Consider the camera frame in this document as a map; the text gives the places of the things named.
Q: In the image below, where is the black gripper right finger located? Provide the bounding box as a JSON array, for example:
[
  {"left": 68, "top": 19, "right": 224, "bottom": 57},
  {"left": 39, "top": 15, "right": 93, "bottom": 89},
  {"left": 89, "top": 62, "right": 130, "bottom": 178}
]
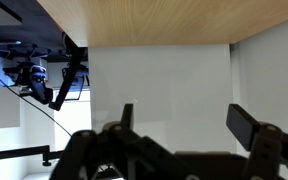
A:
[{"left": 226, "top": 104, "right": 260, "bottom": 151}]

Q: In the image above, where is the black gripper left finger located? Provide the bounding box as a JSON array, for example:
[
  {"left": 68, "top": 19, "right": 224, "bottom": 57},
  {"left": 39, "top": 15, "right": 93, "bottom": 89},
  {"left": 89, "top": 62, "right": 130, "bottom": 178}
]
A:
[{"left": 121, "top": 104, "right": 134, "bottom": 129}]

